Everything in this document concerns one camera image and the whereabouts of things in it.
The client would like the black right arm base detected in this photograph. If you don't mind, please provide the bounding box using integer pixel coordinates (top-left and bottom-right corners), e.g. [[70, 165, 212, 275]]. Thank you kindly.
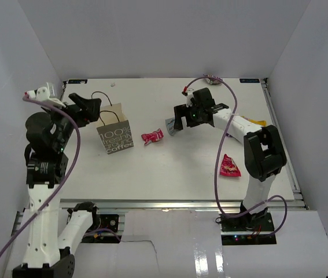
[[215, 213, 277, 246]]

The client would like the aluminium front rail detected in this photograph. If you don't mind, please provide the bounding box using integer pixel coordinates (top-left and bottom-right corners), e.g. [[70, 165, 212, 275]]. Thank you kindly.
[[60, 199, 305, 212]]

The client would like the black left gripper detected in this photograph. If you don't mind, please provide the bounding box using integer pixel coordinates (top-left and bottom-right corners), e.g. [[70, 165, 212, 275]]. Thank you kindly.
[[42, 92, 101, 150]]

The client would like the purple brown snack wrapper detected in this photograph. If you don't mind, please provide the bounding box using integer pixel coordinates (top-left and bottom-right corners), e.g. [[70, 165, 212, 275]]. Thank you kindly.
[[204, 74, 223, 86]]

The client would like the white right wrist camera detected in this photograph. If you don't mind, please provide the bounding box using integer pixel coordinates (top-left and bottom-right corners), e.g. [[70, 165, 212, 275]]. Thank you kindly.
[[182, 88, 194, 107]]

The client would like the red pink snack pouch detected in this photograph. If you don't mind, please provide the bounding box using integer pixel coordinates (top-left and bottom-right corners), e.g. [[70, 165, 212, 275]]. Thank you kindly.
[[219, 154, 241, 177]]

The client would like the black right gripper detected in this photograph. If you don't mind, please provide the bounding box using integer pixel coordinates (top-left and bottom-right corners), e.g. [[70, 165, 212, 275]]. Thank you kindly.
[[175, 103, 204, 130]]

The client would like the red snack packet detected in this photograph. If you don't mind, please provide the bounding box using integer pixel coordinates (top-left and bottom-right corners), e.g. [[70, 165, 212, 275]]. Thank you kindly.
[[141, 129, 164, 145]]

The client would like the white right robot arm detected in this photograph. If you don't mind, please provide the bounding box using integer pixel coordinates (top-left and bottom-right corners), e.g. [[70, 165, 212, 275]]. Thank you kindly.
[[174, 88, 287, 231]]

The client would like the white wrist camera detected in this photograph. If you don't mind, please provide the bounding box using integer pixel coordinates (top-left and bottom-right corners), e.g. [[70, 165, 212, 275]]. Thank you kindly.
[[24, 82, 66, 108], [182, 88, 194, 107]]

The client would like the light blue Himalaya snack pouch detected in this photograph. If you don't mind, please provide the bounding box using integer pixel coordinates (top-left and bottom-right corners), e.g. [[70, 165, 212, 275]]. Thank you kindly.
[[165, 118, 178, 136]]

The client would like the blue corner label right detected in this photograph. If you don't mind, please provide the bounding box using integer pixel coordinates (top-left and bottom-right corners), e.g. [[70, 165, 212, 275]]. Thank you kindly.
[[239, 78, 260, 83]]

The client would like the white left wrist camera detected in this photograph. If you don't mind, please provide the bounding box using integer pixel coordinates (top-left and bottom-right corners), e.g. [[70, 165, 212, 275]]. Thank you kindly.
[[24, 82, 66, 108]]

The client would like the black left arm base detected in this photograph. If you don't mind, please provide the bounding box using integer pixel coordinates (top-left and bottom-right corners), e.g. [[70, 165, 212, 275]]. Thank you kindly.
[[85, 214, 119, 236]]

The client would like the grey white paper coffee bag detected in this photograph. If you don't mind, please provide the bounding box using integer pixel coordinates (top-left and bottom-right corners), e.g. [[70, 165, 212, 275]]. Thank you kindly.
[[91, 91, 134, 155]]

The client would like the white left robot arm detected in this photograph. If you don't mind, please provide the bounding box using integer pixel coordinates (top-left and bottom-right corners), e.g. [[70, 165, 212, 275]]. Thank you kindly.
[[12, 92, 101, 277]]

